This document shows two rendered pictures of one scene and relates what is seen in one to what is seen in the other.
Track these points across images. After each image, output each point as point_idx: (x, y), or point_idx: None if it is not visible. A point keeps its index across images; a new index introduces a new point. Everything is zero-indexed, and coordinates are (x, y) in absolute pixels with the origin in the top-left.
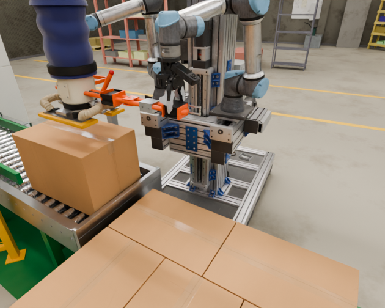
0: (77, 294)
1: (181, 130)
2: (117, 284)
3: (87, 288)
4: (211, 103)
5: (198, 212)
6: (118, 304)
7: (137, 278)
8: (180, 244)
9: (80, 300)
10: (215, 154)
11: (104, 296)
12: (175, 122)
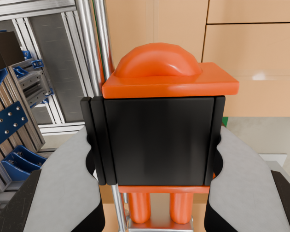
0: (282, 76)
1: (7, 150)
2: (259, 49)
3: (273, 74)
4: None
5: (116, 31)
6: (281, 30)
7: (246, 34)
8: (179, 19)
9: (287, 68)
10: (8, 55)
11: (276, 51)
12: (2, 170)
